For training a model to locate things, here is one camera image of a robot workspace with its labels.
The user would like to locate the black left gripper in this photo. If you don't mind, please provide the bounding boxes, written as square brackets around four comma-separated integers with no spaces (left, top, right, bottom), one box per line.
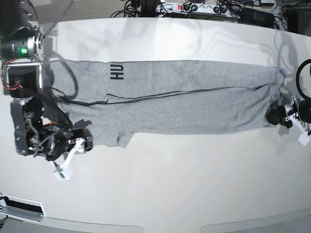
[266,96,311,129]

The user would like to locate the black power adapter box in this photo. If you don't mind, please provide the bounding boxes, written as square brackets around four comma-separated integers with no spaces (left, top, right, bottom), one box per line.
[241,8,275,28]

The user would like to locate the tangled black cables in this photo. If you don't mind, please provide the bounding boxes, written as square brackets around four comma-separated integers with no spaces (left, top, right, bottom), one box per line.
[109,0,171,19]

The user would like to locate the grey t-shirt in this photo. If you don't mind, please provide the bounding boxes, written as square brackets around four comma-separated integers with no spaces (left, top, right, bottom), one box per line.
[45,60,284,148]

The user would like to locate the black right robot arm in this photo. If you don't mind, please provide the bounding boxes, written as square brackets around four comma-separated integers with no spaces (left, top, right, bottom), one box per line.
[0,0,93,161]

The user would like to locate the white power strip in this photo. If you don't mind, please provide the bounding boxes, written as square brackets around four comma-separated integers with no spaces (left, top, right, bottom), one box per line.
[155,1,239,17]

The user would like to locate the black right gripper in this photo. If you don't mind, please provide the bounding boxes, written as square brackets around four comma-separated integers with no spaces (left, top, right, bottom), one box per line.
[46,120,93,162]

